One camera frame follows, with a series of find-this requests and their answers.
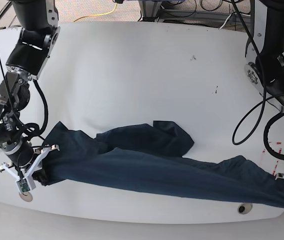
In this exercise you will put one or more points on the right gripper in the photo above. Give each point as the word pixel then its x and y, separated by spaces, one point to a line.
pixel 22 157

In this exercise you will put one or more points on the dark blue t-shirt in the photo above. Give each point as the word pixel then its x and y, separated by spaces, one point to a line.
pixel 142 158

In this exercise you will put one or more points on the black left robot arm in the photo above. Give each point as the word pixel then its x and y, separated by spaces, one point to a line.
pixel 265 69

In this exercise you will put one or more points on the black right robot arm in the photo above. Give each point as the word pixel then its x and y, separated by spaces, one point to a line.
pixel 39 33

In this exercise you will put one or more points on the left table grommet hole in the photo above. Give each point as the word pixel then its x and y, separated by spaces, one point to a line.
pixel 26 196

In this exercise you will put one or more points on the table grommet hole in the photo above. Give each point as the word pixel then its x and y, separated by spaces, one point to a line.
pixel 244 208
pixel 26 196

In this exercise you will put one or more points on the red tape rectangle marking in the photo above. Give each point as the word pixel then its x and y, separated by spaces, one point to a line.
pixel 267 161

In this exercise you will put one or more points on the right table grommet hole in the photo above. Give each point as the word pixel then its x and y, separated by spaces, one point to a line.
pixel 244 208

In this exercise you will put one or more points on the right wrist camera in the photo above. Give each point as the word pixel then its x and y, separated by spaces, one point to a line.
pixel 25 184

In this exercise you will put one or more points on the aluminium frame rail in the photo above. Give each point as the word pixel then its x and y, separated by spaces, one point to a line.
pixel 199 16

